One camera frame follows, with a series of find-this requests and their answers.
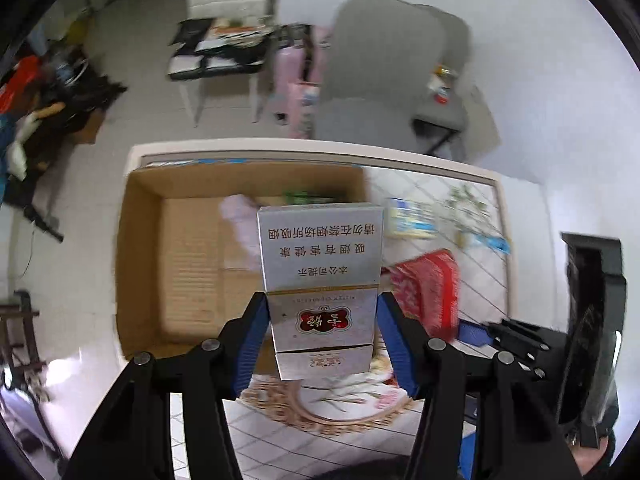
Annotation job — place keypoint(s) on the grey chair front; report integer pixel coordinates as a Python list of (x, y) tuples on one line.
[(381, 58)]

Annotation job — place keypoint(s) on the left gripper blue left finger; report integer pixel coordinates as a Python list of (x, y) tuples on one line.
[(247, 341)]

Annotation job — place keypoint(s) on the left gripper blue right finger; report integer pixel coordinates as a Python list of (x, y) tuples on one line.
[(390, 321)]

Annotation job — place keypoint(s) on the grey chair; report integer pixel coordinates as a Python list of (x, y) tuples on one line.
[(381, 58), (443, 117)]

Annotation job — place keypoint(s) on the green wet wipes pack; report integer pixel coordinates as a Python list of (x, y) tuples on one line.
[(303, 198)]

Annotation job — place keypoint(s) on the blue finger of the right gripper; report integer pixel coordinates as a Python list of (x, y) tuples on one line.
[(475, 335)]

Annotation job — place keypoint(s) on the yellow blue tissue pack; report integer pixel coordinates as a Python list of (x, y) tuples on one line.
[(409, 219)]

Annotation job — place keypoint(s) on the red wet wipes pack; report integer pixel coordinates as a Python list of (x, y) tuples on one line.
[(427, 289)]

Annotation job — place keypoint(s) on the items on grey chair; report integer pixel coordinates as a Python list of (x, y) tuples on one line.
[(441, 83)]

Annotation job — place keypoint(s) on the white board leaning on wall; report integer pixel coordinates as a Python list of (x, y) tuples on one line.
[(482, 136)]

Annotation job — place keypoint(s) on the open cardboard box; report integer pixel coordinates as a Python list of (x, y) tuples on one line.
[(180, 271)]

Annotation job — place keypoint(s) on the small cardboard box on floor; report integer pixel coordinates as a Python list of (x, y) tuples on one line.
[(89, 132)]

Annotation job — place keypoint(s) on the pile of colourful clothes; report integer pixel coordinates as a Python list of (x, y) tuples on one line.
[(44, 101)]

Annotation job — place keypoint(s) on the dark wooden chair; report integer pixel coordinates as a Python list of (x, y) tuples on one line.
[(21, 363)]

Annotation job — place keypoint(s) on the white cigarette box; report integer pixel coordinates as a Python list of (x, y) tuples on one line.
[(321, 266)]

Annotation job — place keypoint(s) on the blue white sachet packet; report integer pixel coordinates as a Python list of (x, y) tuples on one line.
[(466, 239)]

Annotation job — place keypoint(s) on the grey chair back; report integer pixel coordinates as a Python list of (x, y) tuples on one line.
[(443, 117)]

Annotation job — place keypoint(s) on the pink suitcase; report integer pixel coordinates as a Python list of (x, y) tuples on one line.
[(298, 68)]

